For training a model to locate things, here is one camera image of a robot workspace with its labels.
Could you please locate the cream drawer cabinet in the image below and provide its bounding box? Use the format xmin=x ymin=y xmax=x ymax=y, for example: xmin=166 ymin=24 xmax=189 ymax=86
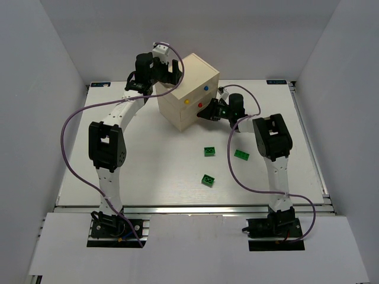
xmin=158 ymin=53 xmax=220 ymax=127

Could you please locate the green lego brick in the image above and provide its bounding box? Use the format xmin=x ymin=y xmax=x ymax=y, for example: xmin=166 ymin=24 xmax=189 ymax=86
xmin=204 ymin=147 xmax=216 ymax=157
xmin=201 ymin=175 xmax=215 ymax=187

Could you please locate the green lego plate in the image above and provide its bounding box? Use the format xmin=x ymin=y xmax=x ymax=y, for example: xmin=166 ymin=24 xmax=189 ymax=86
xmin=234 ymin=149 xmax=249 ymax=161

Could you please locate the green lego brick front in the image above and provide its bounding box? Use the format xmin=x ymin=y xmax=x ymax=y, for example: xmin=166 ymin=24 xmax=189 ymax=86
xmin=201 ymin=175 xmax=215 ymax=187

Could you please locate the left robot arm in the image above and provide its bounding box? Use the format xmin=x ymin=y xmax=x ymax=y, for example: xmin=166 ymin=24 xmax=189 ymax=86
xmin=89 ymin=50 xmax=182 ymax=237

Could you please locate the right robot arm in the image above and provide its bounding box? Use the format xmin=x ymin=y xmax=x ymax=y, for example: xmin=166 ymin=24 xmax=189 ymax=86
xmin=197 ymin=93 xmax=295 ymax=238

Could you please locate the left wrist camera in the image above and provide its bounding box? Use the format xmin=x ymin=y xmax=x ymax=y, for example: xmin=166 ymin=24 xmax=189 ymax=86
xmin=152 ymin=43 xmax=170 ymax=64

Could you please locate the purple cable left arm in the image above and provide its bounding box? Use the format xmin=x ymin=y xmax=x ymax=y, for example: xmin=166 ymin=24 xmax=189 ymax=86
xmin=60 ymin=40 xmax=185 ymax=248

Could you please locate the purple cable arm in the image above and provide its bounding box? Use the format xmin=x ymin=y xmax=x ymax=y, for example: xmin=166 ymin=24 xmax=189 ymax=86
xmin=60 ymin=40 xmax=185 ymax=248
xmin=220 ymin=85 xmax=317 ymax=245

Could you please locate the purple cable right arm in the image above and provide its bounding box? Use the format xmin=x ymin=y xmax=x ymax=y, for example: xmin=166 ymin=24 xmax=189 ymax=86
xmin=220 ymin=85 xmax=317 ymax=245

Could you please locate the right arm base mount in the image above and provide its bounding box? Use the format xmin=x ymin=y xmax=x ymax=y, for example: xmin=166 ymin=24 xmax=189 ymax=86
xmin=242 ymin=207 xmax=305 ymax=252

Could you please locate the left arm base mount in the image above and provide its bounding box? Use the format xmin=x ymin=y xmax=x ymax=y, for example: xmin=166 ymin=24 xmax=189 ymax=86
xmin=86 ymin=211 xmax=148 ymax=249

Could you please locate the aluminium table rail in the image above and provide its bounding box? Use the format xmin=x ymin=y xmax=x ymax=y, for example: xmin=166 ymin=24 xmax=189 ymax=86
xmin=54 ymin=200 xmax=335 ymax=214

